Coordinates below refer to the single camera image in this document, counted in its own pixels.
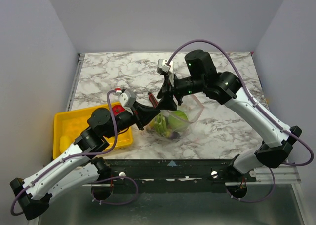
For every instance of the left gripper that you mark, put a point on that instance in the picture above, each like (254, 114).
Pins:
(143, 114)

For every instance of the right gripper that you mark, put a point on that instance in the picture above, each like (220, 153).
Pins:
(173, 87)

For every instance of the green toy celery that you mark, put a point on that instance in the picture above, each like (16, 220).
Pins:
(160, 125)

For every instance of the green toy cabbage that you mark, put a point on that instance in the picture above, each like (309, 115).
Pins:
(178, 121)

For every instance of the clear zip top bag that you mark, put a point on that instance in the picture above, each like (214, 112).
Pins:
(193, 109)

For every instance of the purple toy eggplant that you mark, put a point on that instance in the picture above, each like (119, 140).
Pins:
(173, 135)

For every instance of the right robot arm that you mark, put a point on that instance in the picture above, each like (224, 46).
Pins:
(226, 89)

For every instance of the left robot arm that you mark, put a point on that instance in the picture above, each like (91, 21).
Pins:
(79, 163)

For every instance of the red black utility knife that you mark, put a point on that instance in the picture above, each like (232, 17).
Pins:
(152, 99)

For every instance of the red toy tomato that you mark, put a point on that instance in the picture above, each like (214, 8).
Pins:
(117, 109)

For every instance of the yellow plastic tray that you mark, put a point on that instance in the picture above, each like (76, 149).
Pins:
(72, 123)

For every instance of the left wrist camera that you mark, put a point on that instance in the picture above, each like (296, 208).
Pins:
(127, 98)

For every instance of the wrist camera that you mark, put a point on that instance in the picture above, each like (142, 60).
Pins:
(127, 98)
(166, 69)

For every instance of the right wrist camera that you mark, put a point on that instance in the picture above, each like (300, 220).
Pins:
(166, 69)

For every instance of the black base frame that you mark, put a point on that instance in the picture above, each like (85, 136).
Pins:
(168, 175)

